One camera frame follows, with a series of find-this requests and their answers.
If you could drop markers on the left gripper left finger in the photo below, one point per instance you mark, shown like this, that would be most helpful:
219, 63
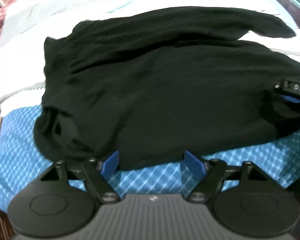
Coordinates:
64, 198

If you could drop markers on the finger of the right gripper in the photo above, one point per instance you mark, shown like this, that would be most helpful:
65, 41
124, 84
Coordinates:
290, 99

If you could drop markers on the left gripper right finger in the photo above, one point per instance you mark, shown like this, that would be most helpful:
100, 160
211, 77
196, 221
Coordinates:
244, 199

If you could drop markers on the black pants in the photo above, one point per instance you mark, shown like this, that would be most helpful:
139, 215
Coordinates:
157, 84

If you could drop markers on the patterned teal grey bedsheet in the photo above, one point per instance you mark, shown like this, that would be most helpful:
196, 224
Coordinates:
26, 26

